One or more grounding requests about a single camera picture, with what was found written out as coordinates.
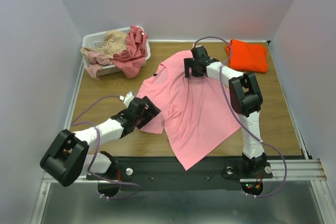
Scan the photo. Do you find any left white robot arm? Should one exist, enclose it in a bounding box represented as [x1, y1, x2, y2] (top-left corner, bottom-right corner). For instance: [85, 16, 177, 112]
[40, 92, 161, 187]

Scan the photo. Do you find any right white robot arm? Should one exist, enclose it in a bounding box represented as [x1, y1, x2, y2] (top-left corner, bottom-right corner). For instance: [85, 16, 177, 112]
[184, 46, 267, 177]

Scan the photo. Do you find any folded orange t shirt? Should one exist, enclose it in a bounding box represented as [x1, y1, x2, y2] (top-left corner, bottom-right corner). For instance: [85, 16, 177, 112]
[226, 39, 268, 73]

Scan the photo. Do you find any dark red t shirt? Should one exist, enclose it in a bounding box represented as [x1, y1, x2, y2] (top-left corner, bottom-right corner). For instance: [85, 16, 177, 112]
[112, 25, 148, 79]

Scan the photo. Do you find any dusty pink t shirt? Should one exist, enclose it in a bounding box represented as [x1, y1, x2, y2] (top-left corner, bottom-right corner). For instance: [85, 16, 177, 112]
[86, 51, 113, 80]

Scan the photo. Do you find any beige t shirt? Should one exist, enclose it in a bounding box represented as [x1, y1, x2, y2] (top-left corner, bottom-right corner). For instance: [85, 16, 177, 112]
[80, 30, 127, 56]

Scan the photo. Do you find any white plastic laundry basket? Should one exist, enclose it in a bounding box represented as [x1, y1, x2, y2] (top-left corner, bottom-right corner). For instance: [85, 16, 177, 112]
[80, 26, 151, 79]

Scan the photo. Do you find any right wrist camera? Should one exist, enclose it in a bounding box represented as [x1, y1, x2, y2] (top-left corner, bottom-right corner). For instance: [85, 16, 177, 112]
[192, 43, 205, 50]

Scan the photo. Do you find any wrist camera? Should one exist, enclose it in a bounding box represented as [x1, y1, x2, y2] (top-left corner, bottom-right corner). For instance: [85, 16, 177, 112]
[119, 91, 135, 108]
[192, 43, 205, 50]

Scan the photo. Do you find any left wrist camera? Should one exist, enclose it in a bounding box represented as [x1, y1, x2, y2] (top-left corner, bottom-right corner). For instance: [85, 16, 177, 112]
[119, 91, 135, 108]

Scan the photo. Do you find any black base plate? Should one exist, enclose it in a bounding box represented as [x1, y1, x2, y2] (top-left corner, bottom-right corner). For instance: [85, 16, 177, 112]
[87, 156, 273, 199]

